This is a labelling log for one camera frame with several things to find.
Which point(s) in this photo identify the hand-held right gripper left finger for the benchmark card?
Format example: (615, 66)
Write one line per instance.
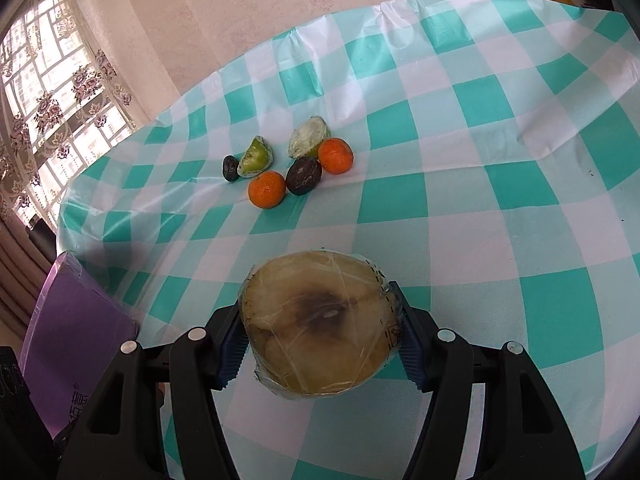
(234, 355)

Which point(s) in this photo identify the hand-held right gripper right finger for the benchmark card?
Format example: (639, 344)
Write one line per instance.
(411, 360)

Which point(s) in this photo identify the brown-faced apple half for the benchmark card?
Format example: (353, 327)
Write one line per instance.
(320, 320)

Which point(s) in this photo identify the purple cardboard box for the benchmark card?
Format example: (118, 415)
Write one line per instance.
(75, 335)

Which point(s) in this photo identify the tangerine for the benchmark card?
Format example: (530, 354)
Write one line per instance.
(336, 156)
(267, 190)

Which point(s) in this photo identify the small dark purple fruit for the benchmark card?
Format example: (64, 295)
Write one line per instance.
(230, 168)

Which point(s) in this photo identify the large dark purple fruit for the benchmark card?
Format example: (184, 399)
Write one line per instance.
(303, 176)

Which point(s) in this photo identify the green apple wedge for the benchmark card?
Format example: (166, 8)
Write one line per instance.
(256, 157)

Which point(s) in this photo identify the pale apple wedge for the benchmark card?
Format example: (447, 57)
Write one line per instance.
(307, 136)

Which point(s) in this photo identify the beige curtain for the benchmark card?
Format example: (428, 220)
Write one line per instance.
(20, 270)

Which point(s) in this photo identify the teal checkered tablecloth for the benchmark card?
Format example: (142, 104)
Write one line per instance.
(450, 210)

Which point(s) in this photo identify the black chair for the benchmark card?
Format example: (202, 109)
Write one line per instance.
(42, 242)

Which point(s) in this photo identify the floral lace curtain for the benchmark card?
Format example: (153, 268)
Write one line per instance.
(50, 110)

